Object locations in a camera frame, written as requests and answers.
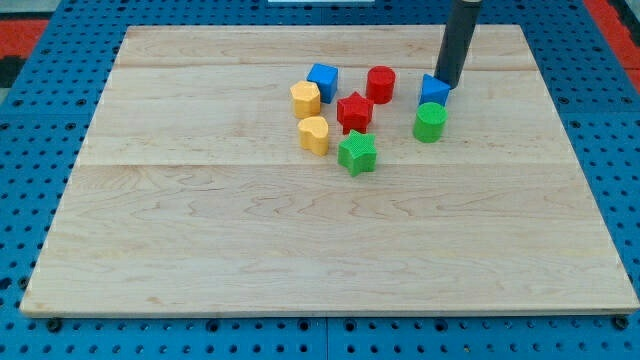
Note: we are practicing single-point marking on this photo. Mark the green star block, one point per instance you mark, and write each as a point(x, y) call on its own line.
point(358, 153)

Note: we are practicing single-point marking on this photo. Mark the red star block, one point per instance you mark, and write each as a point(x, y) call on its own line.
point(354, 113)

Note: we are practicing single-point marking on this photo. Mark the blue cube block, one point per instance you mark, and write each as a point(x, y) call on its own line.
point(326, 79)

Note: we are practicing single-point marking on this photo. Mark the yellow heart block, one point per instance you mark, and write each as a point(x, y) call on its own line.
point(314, 135)

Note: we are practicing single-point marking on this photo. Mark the yellow hexagon block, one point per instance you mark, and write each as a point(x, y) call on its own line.
point(306, 99)

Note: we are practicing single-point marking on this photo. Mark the red cylinder block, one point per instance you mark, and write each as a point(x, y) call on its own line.
point(380, 84)

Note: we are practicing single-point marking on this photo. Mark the green cylinder block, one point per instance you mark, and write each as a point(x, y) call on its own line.
point(430, 121)

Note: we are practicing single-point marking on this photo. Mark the light wooden board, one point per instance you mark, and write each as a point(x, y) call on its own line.
point(191, 196)

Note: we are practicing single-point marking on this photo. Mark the blue triangular prism block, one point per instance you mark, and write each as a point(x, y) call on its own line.
point(433, 90)

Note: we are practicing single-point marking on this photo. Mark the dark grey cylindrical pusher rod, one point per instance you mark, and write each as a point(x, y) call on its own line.
point(456, 40)

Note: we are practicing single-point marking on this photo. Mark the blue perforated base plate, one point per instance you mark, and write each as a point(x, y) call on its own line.
point(49, 107)

